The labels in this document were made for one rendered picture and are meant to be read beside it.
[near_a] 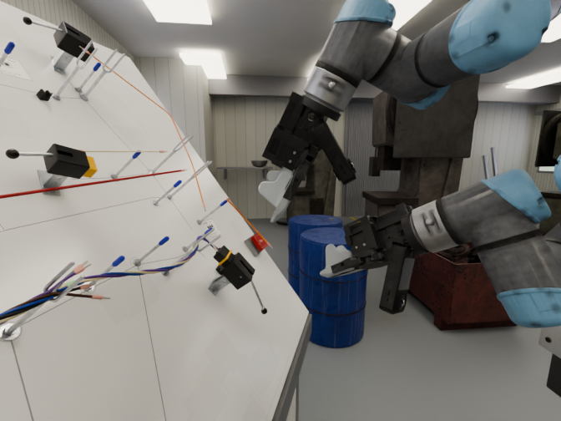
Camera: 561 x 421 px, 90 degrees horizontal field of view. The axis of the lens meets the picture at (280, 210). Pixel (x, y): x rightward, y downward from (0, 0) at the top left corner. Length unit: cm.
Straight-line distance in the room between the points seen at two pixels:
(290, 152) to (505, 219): 31
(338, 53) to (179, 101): 491
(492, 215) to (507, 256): 5
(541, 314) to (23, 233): 66
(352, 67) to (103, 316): 50
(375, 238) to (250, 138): 601
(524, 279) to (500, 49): 26
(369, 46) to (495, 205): 27
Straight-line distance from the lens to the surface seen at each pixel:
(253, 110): 650
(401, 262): 50
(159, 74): 546
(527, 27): 40
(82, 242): 53
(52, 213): 54
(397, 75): 48
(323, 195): 568
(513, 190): 46
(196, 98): 527
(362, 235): 52
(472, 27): 38
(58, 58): 83
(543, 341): 72
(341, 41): 47
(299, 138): 48
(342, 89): 46
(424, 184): 408
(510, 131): 908
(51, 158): 53
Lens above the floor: 136
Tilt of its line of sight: 10 degrees down
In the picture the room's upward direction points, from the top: straight up
